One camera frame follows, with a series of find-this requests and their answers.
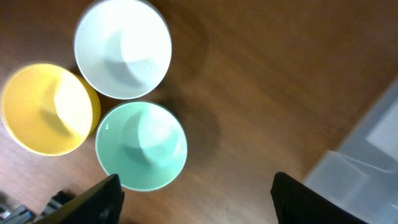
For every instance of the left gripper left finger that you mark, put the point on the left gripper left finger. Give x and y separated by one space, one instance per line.
101 204

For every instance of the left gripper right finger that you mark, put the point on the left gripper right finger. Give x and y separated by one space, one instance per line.
295 203

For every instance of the mint green small bowl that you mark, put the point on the mint green small bowl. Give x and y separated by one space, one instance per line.
143 143

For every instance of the yellow small bowl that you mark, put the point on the yellow small bowl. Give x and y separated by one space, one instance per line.
48 110

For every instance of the white small bowl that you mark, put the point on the white small bowl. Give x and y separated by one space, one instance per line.
123 48

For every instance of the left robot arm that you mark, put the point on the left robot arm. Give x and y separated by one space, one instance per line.
22 214

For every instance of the clear plastic storage bin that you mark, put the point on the clear plastic storage bin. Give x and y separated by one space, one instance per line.
358 177

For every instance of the white label in bin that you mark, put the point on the white label in bin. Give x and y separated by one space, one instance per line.
384 134

